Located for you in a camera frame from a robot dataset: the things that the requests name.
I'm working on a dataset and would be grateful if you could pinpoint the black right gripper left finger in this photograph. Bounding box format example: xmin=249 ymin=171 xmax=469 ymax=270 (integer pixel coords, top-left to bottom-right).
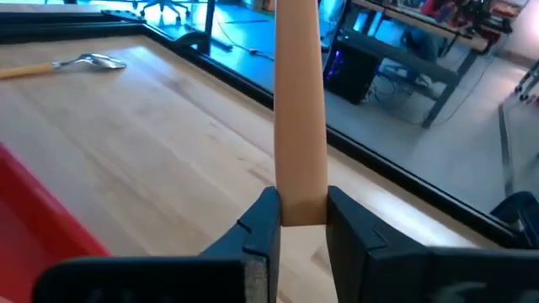
xmin=32 ymin=186 xmax=282 ymax=303

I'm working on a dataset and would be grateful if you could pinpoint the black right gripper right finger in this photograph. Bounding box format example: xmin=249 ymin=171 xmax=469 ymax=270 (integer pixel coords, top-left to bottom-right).
xmin=325 ymin=185 xmax=539 ymax=303

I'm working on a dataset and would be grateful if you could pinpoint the spoon with tan handle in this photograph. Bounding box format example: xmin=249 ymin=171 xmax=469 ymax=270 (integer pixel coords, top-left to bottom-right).
xmin=0 ymin=52 xmax=128 ymax=81

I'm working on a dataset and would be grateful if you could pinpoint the red plastic tray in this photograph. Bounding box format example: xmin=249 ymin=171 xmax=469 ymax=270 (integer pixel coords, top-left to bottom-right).
xmin=0 ymin=141 xmax=112 ymax=303

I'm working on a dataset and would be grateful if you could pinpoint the black table corner clamp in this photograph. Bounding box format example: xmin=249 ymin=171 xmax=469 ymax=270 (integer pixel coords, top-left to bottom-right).
xmin=173 ymin=30 xmax=211 ymax=55
xmin=490 ymin=190 xmax=539 ymax=249

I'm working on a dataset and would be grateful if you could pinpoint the black computer tower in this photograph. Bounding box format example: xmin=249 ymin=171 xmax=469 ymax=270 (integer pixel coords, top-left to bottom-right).
xmin=323 ymin=40 xmax=382 ymax=106

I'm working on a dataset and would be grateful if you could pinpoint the low black bench desk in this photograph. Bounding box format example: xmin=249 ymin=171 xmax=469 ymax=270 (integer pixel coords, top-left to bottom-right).
xmin=336 ymin=28 xmax=462 ymax=130

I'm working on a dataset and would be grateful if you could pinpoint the wooden top desk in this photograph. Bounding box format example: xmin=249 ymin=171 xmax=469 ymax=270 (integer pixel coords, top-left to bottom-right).
xmin=351 ymin=0 xmax=514 ymax=55

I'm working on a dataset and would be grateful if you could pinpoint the black leg desk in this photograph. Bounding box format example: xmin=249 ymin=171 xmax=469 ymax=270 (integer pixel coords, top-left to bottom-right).
xmin=204 ymin=0 xmax=233 ymax=54

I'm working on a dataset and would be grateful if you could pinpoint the white office chair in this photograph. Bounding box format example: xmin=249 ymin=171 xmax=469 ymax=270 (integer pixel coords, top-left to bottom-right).
xmin=138 ymin=0 xmax=191 ymax=23

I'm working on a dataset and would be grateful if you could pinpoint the black table edge frame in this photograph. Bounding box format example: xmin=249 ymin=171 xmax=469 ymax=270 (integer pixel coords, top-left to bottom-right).
xmin=0 ymin=10 xmax=527 ymax=249

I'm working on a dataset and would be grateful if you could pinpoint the black floor cable cover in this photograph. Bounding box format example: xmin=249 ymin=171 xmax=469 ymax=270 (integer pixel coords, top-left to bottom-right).
xmin=497 ymin=103 xmax=515 ymax=197

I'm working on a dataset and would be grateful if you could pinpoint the thin floor cable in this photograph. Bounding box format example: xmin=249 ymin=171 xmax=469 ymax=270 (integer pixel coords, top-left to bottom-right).
xmin=214 ymin=16 xmax=275 ymax=62

